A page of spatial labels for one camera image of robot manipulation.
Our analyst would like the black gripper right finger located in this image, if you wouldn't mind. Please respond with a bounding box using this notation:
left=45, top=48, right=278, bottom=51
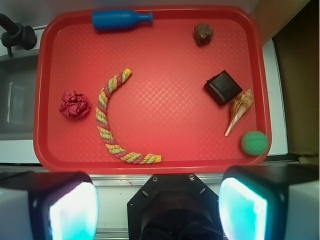
left=218, top=164, right=320, bottom=240

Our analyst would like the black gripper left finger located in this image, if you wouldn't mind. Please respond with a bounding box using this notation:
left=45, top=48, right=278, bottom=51
left=0, top=171, right=99, bottom=240

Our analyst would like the green textured ball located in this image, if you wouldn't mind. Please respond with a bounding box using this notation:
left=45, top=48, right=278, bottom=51
left=241, top=131, right=269, bottom=156

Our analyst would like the crumpled red paper ball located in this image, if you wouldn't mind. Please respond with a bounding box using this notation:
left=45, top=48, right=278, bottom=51
left=58, top=90, right=91, bottom=119

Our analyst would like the tan conch seashell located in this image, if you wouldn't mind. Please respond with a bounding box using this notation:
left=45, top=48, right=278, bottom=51
left=224, top=88, right=254, bottom=137

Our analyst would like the black square box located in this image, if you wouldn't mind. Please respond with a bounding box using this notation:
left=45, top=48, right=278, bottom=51
left=204, top=70, right=243, bottom=106

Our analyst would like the stainless steel sink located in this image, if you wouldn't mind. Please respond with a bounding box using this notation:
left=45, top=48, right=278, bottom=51
left=0, top=50, right=39, bottom=141

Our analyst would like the red plastic tray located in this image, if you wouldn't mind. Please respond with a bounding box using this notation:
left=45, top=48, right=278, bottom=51
left=33, top=6, right=271, bottom=175

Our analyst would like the black sink faucet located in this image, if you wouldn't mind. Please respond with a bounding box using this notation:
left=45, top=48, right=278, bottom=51
left=0, top=13, right=37, bottom=57

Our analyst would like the brown rock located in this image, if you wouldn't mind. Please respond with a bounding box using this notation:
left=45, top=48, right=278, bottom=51
left=193, top=22, right=214, bottom=46

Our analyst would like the blue plastic bottle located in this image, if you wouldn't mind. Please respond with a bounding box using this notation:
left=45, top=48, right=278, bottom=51
left=91, top=9, right=154, bottom=31

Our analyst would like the multicolour twisted rope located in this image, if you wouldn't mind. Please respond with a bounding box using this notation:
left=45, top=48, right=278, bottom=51
left=95, top=68, right=163, bottom=165

